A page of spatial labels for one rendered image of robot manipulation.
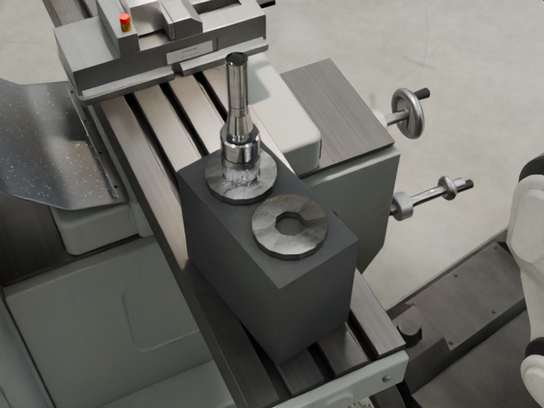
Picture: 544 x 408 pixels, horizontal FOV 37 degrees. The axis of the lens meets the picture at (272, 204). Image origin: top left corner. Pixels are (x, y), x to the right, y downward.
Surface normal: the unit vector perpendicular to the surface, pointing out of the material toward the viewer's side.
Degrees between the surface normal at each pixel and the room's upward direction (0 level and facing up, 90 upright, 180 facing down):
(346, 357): 0
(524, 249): 90
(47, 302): 90
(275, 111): 0
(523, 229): 90
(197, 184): 0
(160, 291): 90
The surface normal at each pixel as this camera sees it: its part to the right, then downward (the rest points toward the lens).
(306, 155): 0.43, 0.70
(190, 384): 0.00, -0.62
